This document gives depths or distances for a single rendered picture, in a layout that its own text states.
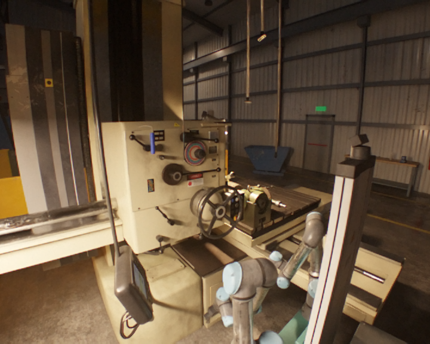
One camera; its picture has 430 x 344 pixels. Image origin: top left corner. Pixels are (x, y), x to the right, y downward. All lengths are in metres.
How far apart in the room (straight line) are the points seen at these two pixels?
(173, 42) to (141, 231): 1.68
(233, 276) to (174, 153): 0.87
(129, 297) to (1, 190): 3.11
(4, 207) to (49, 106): 2.27
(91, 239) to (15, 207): 2.30
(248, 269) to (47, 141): 1.63
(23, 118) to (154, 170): 1.04
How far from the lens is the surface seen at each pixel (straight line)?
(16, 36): 2.05
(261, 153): 7.89
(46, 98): 1.95
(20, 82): 1.98
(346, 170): 0.80
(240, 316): 1.03
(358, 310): 1.90
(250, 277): 0.92
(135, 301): 1.03
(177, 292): 1.99
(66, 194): 2.01
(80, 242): 1.76
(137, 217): 1.46
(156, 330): 2.16
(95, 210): 1.73
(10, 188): 3.85
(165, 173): 1.42
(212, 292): 2.25
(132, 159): 1.35
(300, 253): 1.40
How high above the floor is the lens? 1.91
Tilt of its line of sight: 13 degrees down
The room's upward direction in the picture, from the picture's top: straight up
